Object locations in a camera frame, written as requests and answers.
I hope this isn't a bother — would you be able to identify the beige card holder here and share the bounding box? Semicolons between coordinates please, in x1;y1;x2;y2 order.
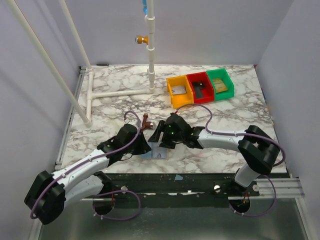
139;142;169;160

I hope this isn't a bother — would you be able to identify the white VIP card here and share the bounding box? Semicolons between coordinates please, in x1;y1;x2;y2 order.
171;85;187;95

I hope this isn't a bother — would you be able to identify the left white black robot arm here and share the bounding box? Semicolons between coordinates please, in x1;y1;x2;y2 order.
24;124;151;225

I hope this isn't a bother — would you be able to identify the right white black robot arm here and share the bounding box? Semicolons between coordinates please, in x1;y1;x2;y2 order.
148;113;280;189

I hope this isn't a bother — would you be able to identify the black card in red bin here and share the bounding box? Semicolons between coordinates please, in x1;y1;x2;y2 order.
192;81;205;89

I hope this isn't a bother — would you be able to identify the gold card in green bin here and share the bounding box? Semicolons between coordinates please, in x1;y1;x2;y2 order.
212;78;228;93

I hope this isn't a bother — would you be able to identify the brown metal pipe fitting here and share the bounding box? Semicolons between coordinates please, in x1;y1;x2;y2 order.
140;113;155;132

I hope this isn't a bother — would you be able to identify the yellow plastic bin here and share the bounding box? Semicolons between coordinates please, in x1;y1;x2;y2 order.
166;75;194;109

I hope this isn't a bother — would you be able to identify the red plastic bin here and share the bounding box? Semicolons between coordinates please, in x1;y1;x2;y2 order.
186;71;215;104

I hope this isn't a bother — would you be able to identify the green plastic bin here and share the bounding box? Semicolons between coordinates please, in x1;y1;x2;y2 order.
206;68;235;101

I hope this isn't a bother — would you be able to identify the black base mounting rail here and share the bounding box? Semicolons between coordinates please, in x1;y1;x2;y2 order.
82;169;292;210

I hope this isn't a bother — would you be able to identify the blue sticker on rail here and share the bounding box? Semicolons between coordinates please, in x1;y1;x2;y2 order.
174;174;183;181

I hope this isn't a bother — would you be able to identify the white PVC pipe frame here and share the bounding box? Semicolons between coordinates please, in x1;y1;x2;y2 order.
6;0;155;128

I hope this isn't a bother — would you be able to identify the orange camera on pole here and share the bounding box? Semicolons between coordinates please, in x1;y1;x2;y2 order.
135;35;149;45

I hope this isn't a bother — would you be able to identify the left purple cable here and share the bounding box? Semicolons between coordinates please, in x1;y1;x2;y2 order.
29;111;142;221

